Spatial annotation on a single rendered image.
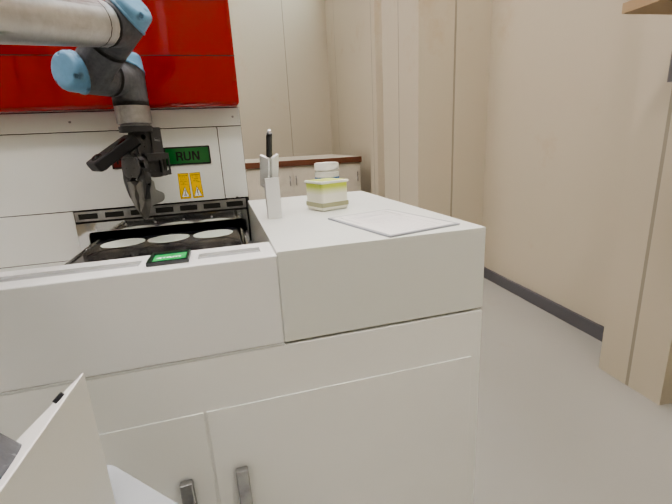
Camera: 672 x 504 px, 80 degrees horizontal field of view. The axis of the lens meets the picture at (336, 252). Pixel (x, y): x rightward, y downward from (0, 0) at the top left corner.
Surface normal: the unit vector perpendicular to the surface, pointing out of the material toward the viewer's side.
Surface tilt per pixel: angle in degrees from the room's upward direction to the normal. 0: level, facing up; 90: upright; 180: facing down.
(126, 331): 90
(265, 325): 90
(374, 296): 90
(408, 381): 90
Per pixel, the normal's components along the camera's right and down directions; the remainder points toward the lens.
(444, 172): 0.22, 0.25
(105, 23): 0.98, 0.13
